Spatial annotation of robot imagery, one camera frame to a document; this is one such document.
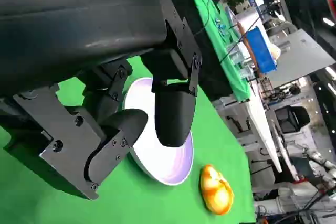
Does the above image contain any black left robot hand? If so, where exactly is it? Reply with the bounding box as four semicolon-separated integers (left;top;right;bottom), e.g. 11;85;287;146
0;0;203;201

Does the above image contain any black backdrop curtain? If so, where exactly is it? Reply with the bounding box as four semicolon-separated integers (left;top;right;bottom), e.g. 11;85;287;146
183;0;233;103

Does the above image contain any green table cloth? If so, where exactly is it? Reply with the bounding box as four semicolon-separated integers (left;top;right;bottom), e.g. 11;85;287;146
186;0;250;103
0;55;257;224

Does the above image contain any potted green plant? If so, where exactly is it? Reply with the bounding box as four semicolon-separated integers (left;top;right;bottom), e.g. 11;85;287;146
225;0;249;14

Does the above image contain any lilac plate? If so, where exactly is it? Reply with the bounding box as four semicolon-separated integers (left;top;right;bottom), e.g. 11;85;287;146
121;77;195;186

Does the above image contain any brown wooden stick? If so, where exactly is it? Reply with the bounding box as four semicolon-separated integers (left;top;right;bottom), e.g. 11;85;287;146
237;22;261;78

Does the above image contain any blue plastic box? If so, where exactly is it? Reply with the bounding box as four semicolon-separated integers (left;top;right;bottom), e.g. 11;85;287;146
246;26;278;74

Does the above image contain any white desk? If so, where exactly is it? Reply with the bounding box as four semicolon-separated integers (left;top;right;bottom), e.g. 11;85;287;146
246;77;283;174

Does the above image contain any orange and white bread roll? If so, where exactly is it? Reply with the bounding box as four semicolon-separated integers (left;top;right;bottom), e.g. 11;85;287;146
199;164;235;216

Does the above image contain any grey board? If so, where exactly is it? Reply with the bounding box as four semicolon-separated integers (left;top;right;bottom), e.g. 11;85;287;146
262;28;336;89

